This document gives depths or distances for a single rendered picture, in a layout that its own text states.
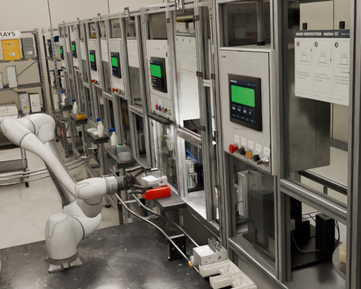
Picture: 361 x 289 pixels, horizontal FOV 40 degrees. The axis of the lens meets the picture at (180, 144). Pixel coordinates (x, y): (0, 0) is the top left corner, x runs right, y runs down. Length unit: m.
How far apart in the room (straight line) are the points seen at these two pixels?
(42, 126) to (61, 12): 7.24
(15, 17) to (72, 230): 7.52
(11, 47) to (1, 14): 1.22
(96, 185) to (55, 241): 0.40
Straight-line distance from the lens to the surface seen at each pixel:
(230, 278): 2.11
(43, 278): 2.73
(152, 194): 2.93
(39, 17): 9.96
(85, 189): 2.51
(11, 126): 2.78
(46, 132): 2.86
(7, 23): 9.92
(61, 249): 2.73
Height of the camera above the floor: 1.91
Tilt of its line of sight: 14 degrees down
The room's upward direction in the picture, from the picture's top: 4 degrees counter-clockwise
